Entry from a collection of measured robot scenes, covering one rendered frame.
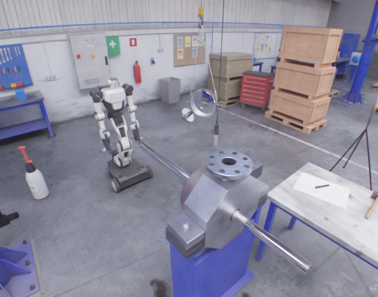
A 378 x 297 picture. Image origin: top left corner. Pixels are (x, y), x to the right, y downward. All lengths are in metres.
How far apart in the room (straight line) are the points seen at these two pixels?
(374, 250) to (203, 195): 1.18
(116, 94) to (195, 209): 2.04
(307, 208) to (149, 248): 1.62
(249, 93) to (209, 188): 5.11
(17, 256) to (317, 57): 5.58
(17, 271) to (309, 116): 5.30
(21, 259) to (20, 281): 0.26
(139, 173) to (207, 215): 2.21
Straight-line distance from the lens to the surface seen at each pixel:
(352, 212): 2.09
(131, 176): 3.27
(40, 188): 3.58
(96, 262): 2.64
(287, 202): 1.93
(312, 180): 2.26
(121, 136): 3.16
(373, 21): 8.41
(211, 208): 1.21
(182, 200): 1.45
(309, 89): 5.31
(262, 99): 6.13
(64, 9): 6.03
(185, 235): 1.26
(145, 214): 2.95
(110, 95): 2.93
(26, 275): 2.82
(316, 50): 5.26
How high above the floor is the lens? 2.09
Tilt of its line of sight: 30 degrees down
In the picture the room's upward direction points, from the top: straight up
